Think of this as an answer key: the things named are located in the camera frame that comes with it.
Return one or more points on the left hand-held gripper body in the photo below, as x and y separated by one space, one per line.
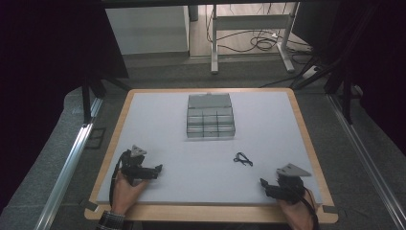
135 171

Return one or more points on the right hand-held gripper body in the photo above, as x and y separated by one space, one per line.
287 188

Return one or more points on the small black clip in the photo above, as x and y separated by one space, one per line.
242 158

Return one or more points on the clear plastic compartment box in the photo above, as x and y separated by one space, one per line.
210 119

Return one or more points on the person's left hand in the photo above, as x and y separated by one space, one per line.
126 195

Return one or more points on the person's right hand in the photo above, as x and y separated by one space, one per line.
298 215

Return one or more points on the grey table mat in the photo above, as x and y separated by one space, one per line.
198 159

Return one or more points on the black tape strip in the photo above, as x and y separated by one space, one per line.
88 205
329 209

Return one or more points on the grey striped sleeve cuff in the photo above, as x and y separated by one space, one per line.
111 221

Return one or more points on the wooden table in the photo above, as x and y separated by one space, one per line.
207 213

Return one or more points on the black metal stand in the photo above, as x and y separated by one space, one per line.
338 80
87 96

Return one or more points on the white power strip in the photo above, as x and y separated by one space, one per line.
310 72

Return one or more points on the white cabinet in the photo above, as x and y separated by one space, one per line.
146 30

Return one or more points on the black curtain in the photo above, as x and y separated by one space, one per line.
48 48
376 57

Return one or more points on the black floor frame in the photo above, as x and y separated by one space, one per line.
95 138

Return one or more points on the aluminium rail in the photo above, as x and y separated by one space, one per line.
68 166
367 159

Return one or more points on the white desk frame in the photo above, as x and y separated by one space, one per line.
249 22

